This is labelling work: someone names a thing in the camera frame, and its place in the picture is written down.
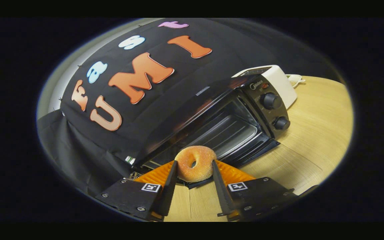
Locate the sugared doughnut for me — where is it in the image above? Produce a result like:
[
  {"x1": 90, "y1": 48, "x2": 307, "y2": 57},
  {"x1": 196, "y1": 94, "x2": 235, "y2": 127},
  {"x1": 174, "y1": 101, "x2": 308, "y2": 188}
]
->
[{"x1": 174, "y1": 146, "x2": 217, "y2": 183}]

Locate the metal oven tray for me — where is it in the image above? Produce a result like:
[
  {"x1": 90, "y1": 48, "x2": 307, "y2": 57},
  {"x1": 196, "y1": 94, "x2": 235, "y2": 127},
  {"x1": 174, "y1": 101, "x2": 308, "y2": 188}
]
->
[{"x1": 182, "y1": 115, "x2": 259, "y2": 159}]

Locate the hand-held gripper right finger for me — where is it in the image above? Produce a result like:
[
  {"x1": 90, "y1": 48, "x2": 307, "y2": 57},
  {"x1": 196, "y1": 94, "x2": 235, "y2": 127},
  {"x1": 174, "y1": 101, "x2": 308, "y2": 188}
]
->
[{"x1": 211, "y1": 159, "x2": 299, "y2": 221}]

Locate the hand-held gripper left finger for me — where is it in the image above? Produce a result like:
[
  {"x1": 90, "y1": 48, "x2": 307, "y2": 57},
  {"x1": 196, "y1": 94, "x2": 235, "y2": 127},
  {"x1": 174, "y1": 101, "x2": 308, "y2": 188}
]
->
[{"x1": 95, "y1": 160, "x2": 178, "y2": 222}]

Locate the white pop-up toaster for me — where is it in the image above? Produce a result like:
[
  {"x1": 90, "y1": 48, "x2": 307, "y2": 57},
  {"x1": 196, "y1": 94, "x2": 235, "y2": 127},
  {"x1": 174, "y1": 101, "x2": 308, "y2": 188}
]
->
[{"x1": 231, "y1": 65, "x2": 298, "y2": 110}]

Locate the black toaster oven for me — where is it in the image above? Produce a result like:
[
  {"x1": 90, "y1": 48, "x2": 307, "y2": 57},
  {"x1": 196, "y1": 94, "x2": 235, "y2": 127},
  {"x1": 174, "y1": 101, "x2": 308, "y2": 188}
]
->
[{"x1": 134, "y1": 74, "x2": 324, "y2": 192}]

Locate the white power cable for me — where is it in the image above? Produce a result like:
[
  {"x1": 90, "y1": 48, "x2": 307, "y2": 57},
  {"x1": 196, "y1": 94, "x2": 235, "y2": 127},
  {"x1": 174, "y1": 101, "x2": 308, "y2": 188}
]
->
[{"x1": 286, "y1": 74, "x2": 306, "y2": 88}]

